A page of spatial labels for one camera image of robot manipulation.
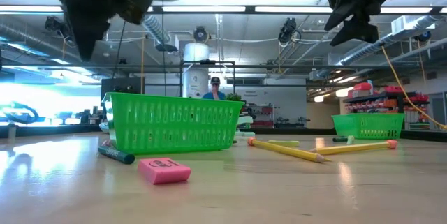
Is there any low shelf with red boxes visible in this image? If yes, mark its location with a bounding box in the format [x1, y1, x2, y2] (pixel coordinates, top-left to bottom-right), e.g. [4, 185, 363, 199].
[244, 102, 310, 129]

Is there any black overhead frame beam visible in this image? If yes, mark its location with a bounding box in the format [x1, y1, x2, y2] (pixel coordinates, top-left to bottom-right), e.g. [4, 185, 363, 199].
[0, 4, 447, 16]

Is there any dark green crayon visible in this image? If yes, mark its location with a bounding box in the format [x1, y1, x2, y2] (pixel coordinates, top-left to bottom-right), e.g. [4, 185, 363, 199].
[97, 145, 136, 165]

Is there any white cylinder tank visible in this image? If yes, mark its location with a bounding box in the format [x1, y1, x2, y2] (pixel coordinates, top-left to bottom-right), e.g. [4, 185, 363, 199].
[182, 41, 210, 99]

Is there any pink eraser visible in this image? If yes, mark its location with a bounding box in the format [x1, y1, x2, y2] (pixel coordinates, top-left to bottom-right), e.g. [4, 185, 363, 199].
[137, 157, 193, 186]

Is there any person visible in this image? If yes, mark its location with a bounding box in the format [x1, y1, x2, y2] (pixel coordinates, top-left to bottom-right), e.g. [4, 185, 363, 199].
[201, 76, 226, 100]

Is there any dark monitor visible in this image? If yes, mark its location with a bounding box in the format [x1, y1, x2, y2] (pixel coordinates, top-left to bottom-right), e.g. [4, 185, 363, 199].
[100, 76, 145, 95]

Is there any small green plant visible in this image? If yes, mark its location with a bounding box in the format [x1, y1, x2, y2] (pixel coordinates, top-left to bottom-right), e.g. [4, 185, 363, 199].
[225, 92, 244, 103]

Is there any silver flexible duct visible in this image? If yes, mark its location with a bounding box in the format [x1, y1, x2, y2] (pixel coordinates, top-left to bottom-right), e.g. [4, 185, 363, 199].
[141, 14, 172, 45]

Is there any silver ceiling duct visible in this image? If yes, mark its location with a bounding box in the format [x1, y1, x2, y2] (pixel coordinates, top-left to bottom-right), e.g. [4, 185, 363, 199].
[309, 14, 447, 80]

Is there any white air box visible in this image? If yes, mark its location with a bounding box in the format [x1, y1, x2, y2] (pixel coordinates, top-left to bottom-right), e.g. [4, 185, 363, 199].
[390, 15, 437, 36]

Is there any black hanging cable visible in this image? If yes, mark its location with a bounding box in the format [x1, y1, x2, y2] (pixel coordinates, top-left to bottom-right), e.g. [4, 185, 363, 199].
[160, 0, 166, 96]
[110, 21, 127, 79]

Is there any mint green stapler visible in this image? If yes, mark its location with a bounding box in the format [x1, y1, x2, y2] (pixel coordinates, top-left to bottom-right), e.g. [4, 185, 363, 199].
[233, 114, 256, 140]

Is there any yellow pencil orange eraser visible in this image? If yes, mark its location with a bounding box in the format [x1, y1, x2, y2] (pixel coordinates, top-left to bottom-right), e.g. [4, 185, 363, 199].
[309, 139, 399, 156]
[247, 137, 332, 164]

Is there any black looped hose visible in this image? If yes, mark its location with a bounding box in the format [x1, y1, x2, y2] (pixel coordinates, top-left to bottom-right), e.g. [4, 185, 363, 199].
[0, 100, 40, 124]

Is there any green plastic bin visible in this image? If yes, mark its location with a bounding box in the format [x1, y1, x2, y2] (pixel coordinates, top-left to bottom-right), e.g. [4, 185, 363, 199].
[331, 112, 405, 140]
[103, 91, 245, 156]

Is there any black ceiling cable reel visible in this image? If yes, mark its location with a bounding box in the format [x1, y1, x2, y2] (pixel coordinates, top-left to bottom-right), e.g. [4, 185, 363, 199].
[193, 25, 210, 44]
[43, 15, 73, 43]
[277, 17, 302, 44]

